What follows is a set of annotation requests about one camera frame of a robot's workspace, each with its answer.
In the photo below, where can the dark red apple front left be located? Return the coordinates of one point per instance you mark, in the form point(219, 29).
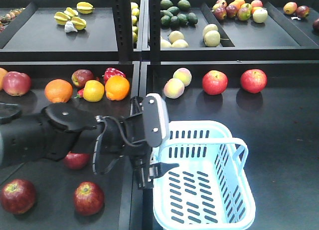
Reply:
point(18, 196)

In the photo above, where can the dark red apple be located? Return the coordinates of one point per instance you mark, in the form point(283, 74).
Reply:
point(76, 161)
point(18, 196)
point(88, 198)

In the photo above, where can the red green apple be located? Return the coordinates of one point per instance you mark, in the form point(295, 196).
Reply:
point(81, 76)

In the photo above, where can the pink red apple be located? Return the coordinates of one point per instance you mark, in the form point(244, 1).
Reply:
point(16, 83)

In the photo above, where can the black wooden fruit stand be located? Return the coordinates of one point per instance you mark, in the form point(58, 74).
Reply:
point(280, 124)

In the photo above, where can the yellow round fruit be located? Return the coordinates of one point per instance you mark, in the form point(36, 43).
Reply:
point(93, 91)

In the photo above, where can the orange right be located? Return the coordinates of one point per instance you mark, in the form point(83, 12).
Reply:
point(117, 88)

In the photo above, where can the yellow starfruit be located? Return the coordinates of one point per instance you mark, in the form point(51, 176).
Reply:
point(79, 23)

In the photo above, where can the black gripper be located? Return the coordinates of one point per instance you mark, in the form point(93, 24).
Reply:
point(126, 136)

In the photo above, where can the orange far left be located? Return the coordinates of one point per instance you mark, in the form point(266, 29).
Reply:
point(3, 73)

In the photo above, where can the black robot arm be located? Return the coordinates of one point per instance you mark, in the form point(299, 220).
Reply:
point(61, 128)

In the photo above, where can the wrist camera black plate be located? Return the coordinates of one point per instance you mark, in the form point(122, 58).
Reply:
point(155, 119)

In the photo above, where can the white garlic bulb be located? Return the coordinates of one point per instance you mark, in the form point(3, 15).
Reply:
point(69, 27)

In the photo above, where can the red apple back right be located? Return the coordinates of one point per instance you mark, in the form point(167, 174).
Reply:
point(253, 80)

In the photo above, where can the light blue plastic basket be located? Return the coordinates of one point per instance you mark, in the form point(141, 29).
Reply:
point(205, 187)

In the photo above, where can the orange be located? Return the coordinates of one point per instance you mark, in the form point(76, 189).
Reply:
point(3, 73)
point(117, 88)
point(58, 90)

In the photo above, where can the peach rear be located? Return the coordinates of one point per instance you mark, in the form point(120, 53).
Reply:
point(184, 75)

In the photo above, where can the red chili pepper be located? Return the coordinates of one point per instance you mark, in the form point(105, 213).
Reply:
point(79, 93)

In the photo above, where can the dark red apple middle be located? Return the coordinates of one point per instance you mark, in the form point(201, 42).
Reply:
point(76, 161)

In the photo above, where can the red bell pepper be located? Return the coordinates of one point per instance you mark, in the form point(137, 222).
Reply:
point(110, 72)

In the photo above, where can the red apple back left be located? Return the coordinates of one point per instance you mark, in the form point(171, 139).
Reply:
point(214, 82)

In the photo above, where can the dark red apple front right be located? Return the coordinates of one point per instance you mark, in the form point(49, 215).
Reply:
point(88, 198)

